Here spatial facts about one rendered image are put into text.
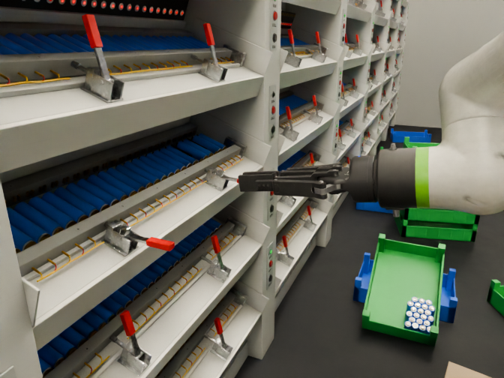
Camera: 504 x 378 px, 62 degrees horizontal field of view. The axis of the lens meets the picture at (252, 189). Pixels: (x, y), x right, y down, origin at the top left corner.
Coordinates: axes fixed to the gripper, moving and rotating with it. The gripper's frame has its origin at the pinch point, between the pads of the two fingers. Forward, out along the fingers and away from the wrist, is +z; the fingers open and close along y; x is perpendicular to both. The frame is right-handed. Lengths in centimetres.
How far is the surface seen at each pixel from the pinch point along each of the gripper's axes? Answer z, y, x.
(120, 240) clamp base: 7.8, -27.7, 0.7
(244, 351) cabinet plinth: 18, 16, -51
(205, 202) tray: 7.4, -7.3, -1.5
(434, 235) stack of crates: -26, 114, -59
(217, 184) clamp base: 8.0, -1.0, -0.1
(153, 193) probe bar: 10.6, -16.2, 3.1
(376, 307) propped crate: -11, 48, -55
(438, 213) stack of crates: -28, 114, -49
